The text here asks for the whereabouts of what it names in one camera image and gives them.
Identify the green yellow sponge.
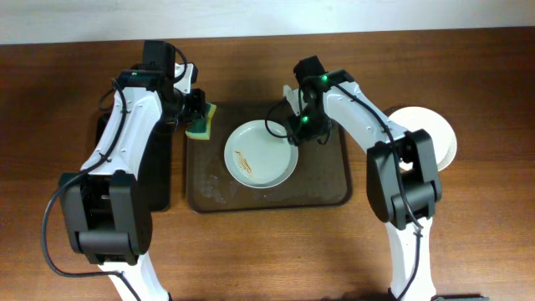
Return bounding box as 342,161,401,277
185,103,217,140

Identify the white plate top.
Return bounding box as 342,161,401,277
224,120,298,189

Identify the white plate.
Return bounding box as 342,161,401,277
389,106,457,171
224,120,298,189

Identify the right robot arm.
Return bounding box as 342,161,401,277
284,56,442,300

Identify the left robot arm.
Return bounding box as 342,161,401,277
52,40,216,300

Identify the brown tray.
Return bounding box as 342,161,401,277
186,102,353,214

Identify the black tray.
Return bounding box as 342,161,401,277
80,115,172,215

